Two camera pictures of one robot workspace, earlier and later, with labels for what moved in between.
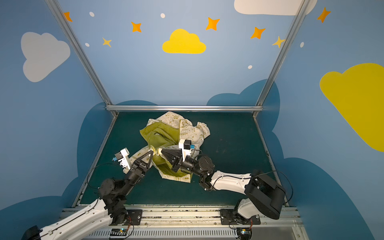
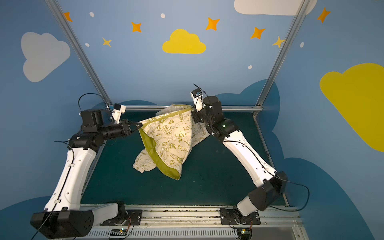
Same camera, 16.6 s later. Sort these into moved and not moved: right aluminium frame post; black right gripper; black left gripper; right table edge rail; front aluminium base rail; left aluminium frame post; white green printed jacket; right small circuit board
Moved: black right gripper; white green printed jacket; black left gripper
Not moved: right small circuit board; right aluminium frame post; right table edge rail; left aluminium frame post; front aluminium base rail
